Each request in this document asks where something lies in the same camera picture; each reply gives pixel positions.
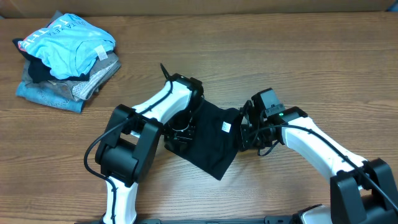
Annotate black t-shirt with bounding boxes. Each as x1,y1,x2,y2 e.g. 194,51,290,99
172,100,242,180

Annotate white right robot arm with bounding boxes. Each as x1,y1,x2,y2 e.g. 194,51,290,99
240,105,397,223

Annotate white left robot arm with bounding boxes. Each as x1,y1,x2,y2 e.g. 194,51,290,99
93,73,203,223

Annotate grey folded garment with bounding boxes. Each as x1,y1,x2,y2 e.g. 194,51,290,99
22,52,121,101

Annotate blue denim jeans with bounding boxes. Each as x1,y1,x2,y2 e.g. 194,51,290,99
16,82,85,113

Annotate light blue printed shirt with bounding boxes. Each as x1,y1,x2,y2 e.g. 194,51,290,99
16,14,116,80

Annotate dark navy folded garment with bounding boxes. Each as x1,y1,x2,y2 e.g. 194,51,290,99
12,37,91,84

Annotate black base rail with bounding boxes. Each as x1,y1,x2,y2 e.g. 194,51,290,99
136,215,294,224

